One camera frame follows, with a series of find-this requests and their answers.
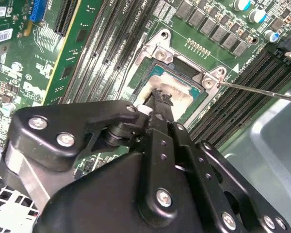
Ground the thin wire locking lever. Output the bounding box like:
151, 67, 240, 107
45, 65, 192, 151
218, 81, 291, 102

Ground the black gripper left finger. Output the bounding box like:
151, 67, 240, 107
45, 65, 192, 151
0, 88, 183, 228

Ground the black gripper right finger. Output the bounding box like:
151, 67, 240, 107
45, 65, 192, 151
162, 93, 291, 233

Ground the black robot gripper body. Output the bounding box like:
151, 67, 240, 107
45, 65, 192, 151
35, 150, 223, 233

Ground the silver CPU plate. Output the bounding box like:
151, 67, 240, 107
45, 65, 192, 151
129, 65, 206, 127

